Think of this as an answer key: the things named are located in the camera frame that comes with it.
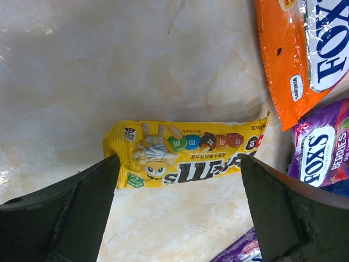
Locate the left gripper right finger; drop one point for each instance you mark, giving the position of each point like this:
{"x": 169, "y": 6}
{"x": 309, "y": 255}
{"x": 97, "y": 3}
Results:
{"x": 294, "y": 221}

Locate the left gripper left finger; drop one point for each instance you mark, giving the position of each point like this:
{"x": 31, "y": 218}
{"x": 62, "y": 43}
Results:
{"x": 65, "y": 221}

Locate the purple candy bag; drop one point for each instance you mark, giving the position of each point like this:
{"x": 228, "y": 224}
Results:
{"x": 246, "y": 248}
{"x": 320, "y": 141}

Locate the yellow chocolate candy packet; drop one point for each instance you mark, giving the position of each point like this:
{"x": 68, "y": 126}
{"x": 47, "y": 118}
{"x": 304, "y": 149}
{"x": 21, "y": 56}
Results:
{"x": 159, "y": 153}

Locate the orange candy bag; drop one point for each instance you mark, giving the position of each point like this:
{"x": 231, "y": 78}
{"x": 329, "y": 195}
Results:
{"x": 304, "y": 48}

